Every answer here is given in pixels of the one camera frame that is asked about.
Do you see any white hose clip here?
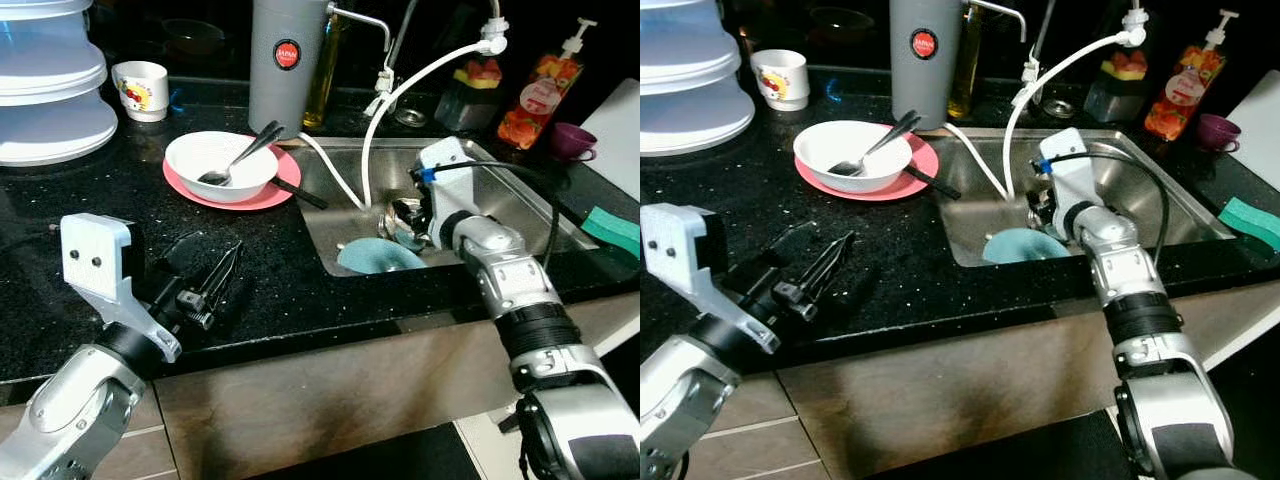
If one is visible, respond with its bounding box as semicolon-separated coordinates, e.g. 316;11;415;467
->
1012;60;1041;106
365;70;396;116

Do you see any white stacked container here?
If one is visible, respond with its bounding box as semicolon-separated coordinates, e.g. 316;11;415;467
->
640;0;756;158
0;0;119;167

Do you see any chrome tap spout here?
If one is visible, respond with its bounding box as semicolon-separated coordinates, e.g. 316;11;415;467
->
330;4;393;56
968;0;1029;43

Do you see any fruit print soap bottle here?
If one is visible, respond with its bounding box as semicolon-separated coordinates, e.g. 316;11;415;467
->
1143;10;1241;141
497;18;598;151

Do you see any white cutting board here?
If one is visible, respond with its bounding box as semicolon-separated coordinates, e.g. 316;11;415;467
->
578;78;641;201
1225;70;1280;191

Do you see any yellow oil bottle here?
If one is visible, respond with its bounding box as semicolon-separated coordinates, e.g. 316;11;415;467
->
948;5;987;121
303;10;343;131

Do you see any pink plate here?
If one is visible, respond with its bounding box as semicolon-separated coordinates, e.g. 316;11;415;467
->
795;130;941;202
163;140;302;212

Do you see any black bowl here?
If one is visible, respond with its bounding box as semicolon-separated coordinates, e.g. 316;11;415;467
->
165;18;226;56
808;8;871;46

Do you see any steel spoon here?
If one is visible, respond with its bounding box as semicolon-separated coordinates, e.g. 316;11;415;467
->
828;108;923;178
198;120;286;188

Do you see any light blue plate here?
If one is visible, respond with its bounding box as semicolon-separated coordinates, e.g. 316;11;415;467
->
982;228;1076;266
337;238;426;276

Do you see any white bowl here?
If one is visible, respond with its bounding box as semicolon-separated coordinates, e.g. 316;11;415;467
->
164;131;280;204
793;120;913;194

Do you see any white printed cup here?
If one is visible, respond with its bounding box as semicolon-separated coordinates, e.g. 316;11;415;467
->
750;49;811;112
112;61;169;123

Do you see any brown cabinet front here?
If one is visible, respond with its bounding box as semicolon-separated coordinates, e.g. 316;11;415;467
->
690;280;1280;480
0;290;641;480

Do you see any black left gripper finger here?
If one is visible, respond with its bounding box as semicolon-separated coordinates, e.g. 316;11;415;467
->
208;243;241;316
805;232;857;309
196;248;235;303
790;238;849;299

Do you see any black chopstick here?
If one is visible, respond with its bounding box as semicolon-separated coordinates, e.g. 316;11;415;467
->
905;165;963;200
268;177;329;211

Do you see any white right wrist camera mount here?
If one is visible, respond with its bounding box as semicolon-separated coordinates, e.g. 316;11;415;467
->
415;137;477;246
1040;127;1107;241

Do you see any purple cup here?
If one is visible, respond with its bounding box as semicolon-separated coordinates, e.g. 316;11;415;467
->
548;122;598;163
1195;113;1243;153

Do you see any green sponge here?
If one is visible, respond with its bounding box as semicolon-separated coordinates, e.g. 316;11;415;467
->
1218;196;1280;253
582;205;641;259

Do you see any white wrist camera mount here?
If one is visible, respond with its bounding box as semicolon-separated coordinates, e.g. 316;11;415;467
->
640;203;781;354
415;137;477;246
1040;127;1107;241
60;213;183;363

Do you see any black flexible hose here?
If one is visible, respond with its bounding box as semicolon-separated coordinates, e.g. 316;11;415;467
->
1030;0;1061;81
385;0;421;91

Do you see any steel sink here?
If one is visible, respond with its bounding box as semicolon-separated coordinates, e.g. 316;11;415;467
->
935;128;1236;269
296;138;601;279

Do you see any dark fruit print container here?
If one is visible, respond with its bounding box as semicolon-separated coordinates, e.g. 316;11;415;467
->
1083;48;1149;123
435;57;504;133

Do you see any black floor mat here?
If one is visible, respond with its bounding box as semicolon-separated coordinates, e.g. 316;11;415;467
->
250;425;471;480
860;410;1131;480

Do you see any white hose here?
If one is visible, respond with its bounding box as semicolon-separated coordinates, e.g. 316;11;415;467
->
940;8;1151;201
298;18;511;211

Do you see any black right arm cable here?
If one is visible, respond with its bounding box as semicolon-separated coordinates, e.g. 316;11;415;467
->
425;160;561;271
1045;150;1171;266

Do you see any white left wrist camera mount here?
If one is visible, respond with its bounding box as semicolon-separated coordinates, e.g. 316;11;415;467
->
60;213;183;363
640;203;781;354

